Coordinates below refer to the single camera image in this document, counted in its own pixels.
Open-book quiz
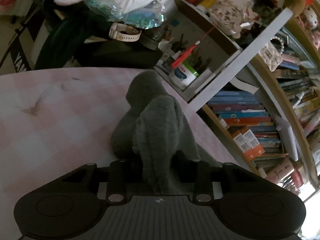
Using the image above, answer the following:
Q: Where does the grey-green sweatshirt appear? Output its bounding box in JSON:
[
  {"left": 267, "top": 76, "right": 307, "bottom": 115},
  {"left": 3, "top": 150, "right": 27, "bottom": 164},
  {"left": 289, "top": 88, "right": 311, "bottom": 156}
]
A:
[{"left": 111, "top": 70, "right": 222, "bottom": 195}]

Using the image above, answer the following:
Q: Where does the white and wood bookshelf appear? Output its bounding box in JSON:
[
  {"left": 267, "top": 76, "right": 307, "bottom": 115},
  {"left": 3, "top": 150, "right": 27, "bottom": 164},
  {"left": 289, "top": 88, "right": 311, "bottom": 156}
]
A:
[{"left": 154, "top": 8, "right": 319, "bottom": 202}]

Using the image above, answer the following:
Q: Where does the row of leaning books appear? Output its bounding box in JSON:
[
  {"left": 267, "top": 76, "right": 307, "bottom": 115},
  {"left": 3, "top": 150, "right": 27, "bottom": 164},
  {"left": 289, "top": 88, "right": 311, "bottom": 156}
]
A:
[{"left": 207, "top": 90, "right": 286, "bottom": 157}]

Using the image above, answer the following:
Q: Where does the orange white box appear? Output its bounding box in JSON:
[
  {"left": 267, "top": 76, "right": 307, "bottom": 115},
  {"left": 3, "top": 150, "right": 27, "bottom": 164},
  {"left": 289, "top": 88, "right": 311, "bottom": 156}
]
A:
[
  {"left": 240, "top": 126, "right": 265, "bottom": 161},
  {"left": 231, "top": 129, "right": 258, "bottom": 154}
]

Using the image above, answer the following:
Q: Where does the upper orange white box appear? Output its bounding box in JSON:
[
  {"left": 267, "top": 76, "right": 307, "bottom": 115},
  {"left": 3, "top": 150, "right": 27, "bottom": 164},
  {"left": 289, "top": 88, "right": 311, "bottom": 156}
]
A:
[{"left": 231, "top": 129, "right": 258, "bottom": 154}]

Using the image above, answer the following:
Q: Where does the floral fabric pouch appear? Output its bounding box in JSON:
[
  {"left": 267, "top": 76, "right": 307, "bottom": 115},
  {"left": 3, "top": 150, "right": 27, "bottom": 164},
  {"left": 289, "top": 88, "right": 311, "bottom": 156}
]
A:
[{"left": 208, "top": 0, "right": 260, "bottom": 39}]

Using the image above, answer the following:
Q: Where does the lower orange white box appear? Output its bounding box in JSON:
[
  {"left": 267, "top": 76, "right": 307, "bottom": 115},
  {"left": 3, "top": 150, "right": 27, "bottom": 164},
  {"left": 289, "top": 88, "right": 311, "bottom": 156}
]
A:
[{"left": 240, "top": 126, "right": 265, "bottom": 161}]

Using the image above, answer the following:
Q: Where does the white quilted handbag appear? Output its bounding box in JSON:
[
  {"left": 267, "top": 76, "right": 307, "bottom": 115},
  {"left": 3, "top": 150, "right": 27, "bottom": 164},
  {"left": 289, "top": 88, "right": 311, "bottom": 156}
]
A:
[{"left": 258, "top": 36, "right": 284, "bottom": 72}]

